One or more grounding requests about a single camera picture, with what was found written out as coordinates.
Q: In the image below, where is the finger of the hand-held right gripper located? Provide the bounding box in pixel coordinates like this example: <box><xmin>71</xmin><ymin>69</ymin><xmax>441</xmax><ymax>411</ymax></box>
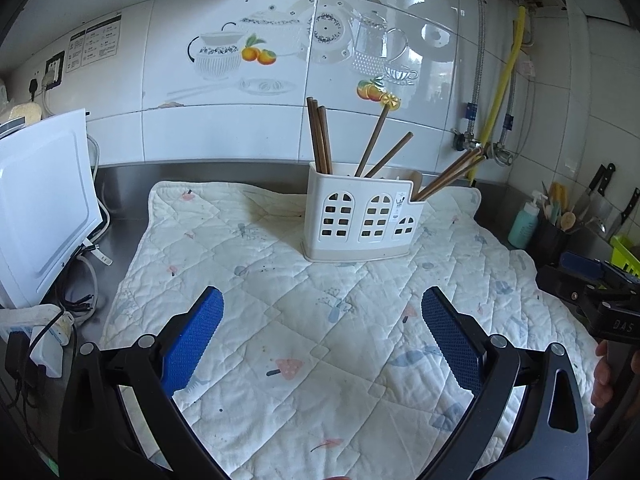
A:
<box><xmin>559</xmin><ymin>251</ymin><xmax>607</xmax><ymax>281</ymax></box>
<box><xmin>535</xmin><ymin>265</ymin><xmax>590</xmax><ymax>312</ymax></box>

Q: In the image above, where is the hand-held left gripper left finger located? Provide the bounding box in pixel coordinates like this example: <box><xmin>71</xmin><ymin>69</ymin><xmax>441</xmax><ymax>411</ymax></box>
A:
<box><xmin>59</xmin><ymin>286</ymin><xmax>226</xmax><ymax>480</ymax></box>

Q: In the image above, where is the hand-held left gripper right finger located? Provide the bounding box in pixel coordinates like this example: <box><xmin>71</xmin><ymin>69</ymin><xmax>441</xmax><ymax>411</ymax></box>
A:
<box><xmin>420</xmin><ymin>286</ymin><xmax>592</xmax><ymax>480</ymax></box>

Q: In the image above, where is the white plastic chopstick holder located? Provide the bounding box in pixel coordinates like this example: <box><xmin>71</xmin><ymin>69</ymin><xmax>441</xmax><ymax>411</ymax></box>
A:
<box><xmin>301</xmin><ymin>162</ymin><xmax>427</xmax><ymax>264</ymax></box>

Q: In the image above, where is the wooden chopstick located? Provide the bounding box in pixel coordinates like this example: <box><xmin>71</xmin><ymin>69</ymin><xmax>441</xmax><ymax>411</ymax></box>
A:
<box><xmin>354</xmin><ymin>102</ymin><xmax>393</xmax><ymax>178</ymax></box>
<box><xmin>365</xmin><ymin>131</ymin><xmax>414</xmax><ymax>179</ymax></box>

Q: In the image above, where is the bunch of wooden chopsticks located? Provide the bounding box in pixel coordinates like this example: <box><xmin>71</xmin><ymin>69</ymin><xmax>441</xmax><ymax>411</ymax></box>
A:
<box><xmin>306</xmin><ymin>96</ymin><xmax>488</xmax><ymax>202</ymax></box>

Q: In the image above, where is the person's right hand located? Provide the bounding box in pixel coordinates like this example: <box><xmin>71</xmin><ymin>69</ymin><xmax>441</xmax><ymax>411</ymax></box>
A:
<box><xmin>590</xmin><ymin>340</ymin><xmax>613</xmax><ymax>408</ymax></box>

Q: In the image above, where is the black utensil caddy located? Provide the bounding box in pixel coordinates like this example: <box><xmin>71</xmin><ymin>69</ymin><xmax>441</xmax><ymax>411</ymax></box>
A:
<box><xmin>529</xmin><ymin>210</ymin><xmax>571</xmax><ymax>268</ymax></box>

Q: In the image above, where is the green plastic basket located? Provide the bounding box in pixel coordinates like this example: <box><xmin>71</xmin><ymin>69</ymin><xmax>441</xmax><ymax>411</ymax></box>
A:
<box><xmin>609</xmin><ymin>234</ymin><xmax>640</xmax><ymax>278</ymax></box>

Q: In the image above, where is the teal soap pump bottle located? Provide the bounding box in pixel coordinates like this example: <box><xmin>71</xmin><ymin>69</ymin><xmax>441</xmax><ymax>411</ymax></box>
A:
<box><xmin>507</xmin><ymin>191</ymin><xmax>543</xmax><ymax>250</ymax></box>

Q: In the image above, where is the white quilted printed mat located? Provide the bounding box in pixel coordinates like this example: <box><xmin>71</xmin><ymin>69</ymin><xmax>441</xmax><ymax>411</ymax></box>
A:
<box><xmin>102</xmin><ymin>180</ymin><xmax>601</xmax><ymax>480</ymax></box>

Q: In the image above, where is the white power strip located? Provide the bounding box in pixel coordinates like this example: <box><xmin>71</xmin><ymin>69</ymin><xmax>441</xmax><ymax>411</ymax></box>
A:
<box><xmin>0</xmin><ymin>305</ymin><xmax>76</xmax><ymax>378</ymax></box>

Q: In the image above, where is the gas valve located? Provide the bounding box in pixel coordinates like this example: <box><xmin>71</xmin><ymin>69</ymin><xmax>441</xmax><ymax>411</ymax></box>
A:
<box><xmin>452</xmin><ymin>130</ymin><xmax>483</xmax><ymax>153</ymax></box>

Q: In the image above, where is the white microwave oven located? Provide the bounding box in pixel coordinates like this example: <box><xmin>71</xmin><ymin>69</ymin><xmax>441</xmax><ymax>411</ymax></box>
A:
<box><xmin>0</xmin><ymin>108</ymin><xmax>104</xmax><ymax>309</ymax></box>

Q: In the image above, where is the beige cloth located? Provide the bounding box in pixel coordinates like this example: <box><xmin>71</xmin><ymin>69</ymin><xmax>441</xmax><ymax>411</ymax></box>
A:
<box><xmin>0</xmin><ymin>101</ymin><xmax>43</xmax><ymax>126</ymax></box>

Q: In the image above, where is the black handled kitchen knife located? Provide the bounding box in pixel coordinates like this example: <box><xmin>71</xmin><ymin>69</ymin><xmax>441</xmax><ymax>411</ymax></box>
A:
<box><xmin>619</xmin><ymin>192</ymin><xmax>640</xmax><ymax>228</ymax></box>
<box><xmin>570</xmin><ymin>162</ymin><xmax>617</xmax><ymax>221</ymax></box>

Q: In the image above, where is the black power cable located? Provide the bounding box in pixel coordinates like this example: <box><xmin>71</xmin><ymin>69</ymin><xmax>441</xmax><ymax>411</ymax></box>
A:
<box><xmin>52</xmin><ymin>280</ymin><xmax>101</xmax><ymax>318</ymax></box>

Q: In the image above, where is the white power cable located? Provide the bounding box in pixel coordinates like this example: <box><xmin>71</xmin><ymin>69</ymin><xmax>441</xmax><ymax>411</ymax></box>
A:
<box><xmin>75</xmin><ymin>132</ymin><xmax>112</xmax><ymax>271</ymax></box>

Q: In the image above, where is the clear plastic hose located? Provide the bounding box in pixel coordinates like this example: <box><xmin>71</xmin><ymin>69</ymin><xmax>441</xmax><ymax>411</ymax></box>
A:
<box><xmin>520</xmin><ymin>10</ymin><xmax>540</xmax><ymax>156</ymax></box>

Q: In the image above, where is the braided metal hose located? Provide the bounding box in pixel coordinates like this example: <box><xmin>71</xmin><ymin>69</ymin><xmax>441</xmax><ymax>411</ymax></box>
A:
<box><xmin>502</xmin><ymin>75</ymin><xmax>521</xmax><ymax>148</ymax></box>
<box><xmin>465</xmin><ymin>0</ymin><xmax>488</xmax><ymax>136</ymax></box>

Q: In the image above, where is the yellow gas hose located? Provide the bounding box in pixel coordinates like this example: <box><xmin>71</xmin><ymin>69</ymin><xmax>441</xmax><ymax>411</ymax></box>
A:
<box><xmin>469</xmin><ymin>5</ymin><xmax>528</xmax><ymax>183</ymax></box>

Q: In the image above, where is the black wall socket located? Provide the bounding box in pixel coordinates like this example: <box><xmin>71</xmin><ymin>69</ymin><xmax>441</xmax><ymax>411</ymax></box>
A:
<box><xmin>45</xmin><ymin>51</ymin><xmax>66</xmax><ymax>86</ymax></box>

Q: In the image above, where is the wall instruction sticker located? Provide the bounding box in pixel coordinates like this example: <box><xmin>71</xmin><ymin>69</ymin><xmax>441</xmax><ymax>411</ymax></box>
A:
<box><xmin>66</xmin><ymin>12</ymin><xmax>122</xmax><ymax>73</ymax></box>

